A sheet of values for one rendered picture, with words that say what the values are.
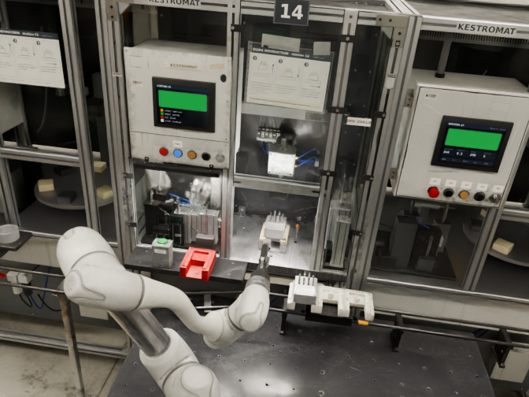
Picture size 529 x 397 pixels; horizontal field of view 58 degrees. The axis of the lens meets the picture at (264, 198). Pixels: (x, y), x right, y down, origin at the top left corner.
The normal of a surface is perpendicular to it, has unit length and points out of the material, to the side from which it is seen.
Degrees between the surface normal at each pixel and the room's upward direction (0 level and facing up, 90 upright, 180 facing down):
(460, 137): 90
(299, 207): 90
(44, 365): 0
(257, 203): 90
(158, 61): 90
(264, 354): 0
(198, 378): 6
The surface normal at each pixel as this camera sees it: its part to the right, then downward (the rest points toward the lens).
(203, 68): -0.14, 0.47
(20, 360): 0.07, -0.88
